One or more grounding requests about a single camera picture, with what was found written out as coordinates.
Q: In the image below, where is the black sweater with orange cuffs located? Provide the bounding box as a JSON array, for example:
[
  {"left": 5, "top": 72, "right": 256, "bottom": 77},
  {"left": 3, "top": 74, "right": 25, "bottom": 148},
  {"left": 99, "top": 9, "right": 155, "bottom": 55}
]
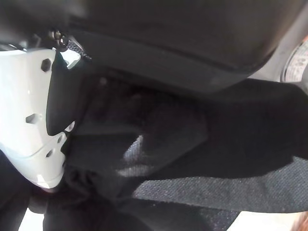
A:
[{"left": 0, "top": 69, "right": 308, "bottom": 231}]

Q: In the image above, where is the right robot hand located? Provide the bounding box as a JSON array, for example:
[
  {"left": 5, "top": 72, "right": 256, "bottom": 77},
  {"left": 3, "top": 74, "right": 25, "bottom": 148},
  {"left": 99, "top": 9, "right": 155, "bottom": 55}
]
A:
[{"left": 0, "top": 0, "right": 296, "bottom": 191}]

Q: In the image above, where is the white round dial object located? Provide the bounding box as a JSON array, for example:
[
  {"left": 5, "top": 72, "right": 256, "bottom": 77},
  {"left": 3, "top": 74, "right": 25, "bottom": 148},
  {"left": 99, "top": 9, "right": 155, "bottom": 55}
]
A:
[{"left": 280, "top": 36, "right": 308, "bottom": 84}]

